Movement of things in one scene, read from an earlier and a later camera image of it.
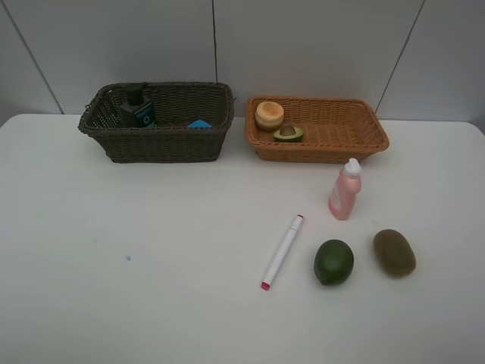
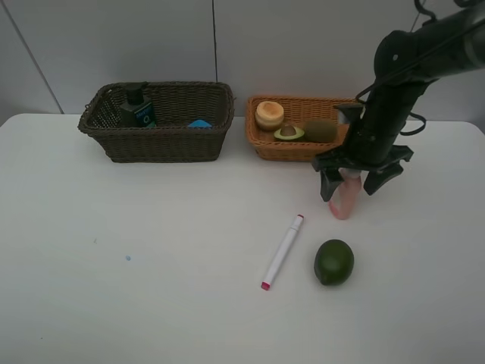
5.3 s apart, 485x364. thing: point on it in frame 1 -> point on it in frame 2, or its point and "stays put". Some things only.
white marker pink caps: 282,252 stays put
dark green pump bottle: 137,111 stays put
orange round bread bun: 269,116 stays put
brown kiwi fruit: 393,253 -> 320,131
